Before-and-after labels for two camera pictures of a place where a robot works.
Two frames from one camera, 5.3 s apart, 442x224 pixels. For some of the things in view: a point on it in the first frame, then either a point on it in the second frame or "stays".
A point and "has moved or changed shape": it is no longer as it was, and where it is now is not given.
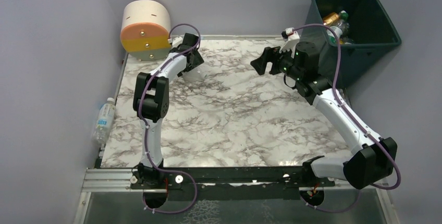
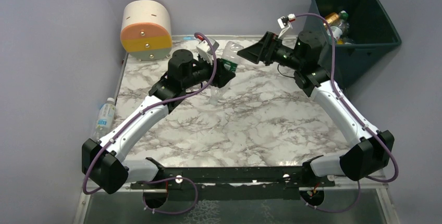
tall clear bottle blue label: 105,121 stays
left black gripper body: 195,56 -> 218,72
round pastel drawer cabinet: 146,28 stays
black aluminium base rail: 207,179 stays
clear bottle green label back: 196,75 has moved or changed shape
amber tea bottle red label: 331,18 stays
